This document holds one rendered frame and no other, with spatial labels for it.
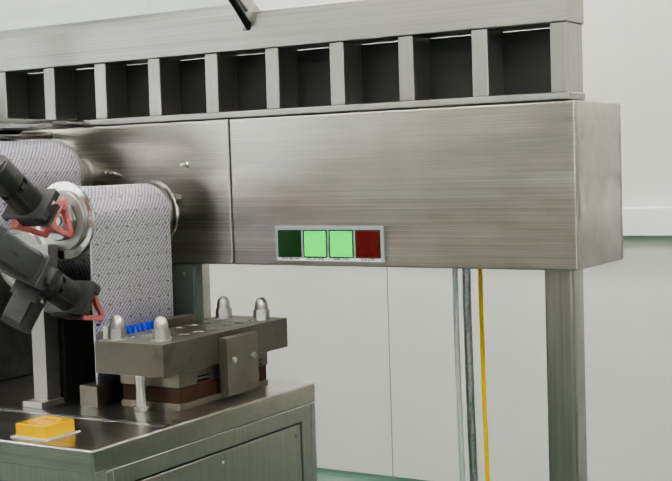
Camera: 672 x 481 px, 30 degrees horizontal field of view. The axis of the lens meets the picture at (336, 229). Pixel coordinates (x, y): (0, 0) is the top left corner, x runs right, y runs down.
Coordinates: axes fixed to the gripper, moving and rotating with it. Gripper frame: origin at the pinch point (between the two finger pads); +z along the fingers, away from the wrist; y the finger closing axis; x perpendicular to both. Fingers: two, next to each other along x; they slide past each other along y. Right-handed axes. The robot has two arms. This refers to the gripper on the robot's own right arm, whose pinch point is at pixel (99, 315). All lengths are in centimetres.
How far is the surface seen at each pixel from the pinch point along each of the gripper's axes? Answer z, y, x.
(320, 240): 19.6, 31.3, 25.7
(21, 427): -17.6, 7.9, -27.4
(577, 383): 49, 77, 10
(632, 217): 222, 20, 133
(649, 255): 233, 25, 124
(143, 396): 4.4, 12.7, -13.7
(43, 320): -5.5, -8.0, -3.6
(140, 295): 9.0, 0.3, 8.2
